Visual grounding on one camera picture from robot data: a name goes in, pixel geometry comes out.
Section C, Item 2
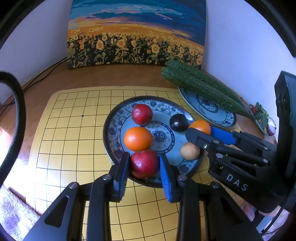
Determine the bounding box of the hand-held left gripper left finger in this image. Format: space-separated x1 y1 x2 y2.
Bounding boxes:
23 152 130 241

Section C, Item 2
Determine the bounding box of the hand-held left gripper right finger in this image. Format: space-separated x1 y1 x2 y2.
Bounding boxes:
158 153 262 241

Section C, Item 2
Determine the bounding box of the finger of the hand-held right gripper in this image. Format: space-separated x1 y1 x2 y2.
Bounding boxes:
185 127 270 168
211 127 277 153

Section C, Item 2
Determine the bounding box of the orange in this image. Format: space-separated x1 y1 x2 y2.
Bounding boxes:
190 120 211 135
124 126 153 151

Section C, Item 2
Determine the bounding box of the brown round fruit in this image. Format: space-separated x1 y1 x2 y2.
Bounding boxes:
180 142 200 160

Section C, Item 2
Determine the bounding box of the dark purple plum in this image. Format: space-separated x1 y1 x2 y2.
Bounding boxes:
169 114 189 132

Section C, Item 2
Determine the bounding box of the red apple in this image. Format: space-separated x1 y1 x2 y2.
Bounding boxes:
131 104 153 126
129 149 160 179

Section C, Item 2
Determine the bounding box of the blue floral porcelain plate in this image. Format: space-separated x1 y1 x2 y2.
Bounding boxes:
178 86 237 129
103 96 205 188

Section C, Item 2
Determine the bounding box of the person's right hand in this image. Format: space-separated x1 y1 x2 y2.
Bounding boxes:
242 199 296 233

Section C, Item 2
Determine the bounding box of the plate of salad vegetables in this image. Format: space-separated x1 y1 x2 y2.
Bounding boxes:
249 103 278 136

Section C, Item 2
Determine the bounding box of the green bumpy cucumber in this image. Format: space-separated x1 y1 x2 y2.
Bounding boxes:
166 60 246 110
161 67 255 119

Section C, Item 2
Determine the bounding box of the yellow grid game board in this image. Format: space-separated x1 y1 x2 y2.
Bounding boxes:
3 86 245 241

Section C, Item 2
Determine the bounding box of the purple fluffy towel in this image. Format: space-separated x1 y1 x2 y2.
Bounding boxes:
0 184 41 241

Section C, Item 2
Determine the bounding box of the sunflower field painting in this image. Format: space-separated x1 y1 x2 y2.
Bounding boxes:
67 0 207 70

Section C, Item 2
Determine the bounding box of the thin black cable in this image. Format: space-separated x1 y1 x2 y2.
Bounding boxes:
261 197 293 234

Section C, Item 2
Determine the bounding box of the black looped cable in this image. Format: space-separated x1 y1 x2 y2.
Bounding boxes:
0 71 26 187

